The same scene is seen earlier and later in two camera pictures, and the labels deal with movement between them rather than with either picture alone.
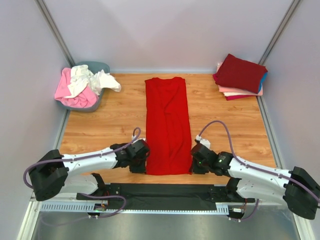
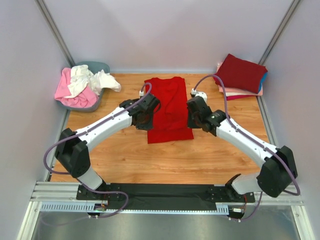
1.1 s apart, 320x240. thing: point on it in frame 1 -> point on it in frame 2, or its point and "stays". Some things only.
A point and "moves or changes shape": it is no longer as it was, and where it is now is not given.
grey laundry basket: x=95 y=67 stays
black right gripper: x=195 y=170 -> x=190 y=124
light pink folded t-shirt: x=226 y=89 stays
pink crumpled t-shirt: x=86 y=99 stays
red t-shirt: x=168 y=148 moves or changes shape
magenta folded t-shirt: x=228 y=98 stays
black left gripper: x=141 y=169 -> x=146 y=127
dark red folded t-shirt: x=240 y=73 stays
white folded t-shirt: x=233 y=94 stays
